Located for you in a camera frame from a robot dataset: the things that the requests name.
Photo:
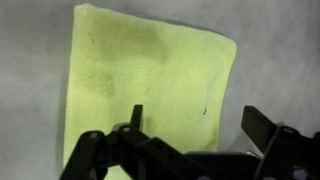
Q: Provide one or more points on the yellow microfiber cloth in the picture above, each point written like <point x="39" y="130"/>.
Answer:
<point x="178" y="74"/>

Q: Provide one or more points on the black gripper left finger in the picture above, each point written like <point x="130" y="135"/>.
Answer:
<point x="139" y="156"/>

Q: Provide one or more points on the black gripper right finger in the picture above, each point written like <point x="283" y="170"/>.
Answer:
<point x="284" y="149"/>

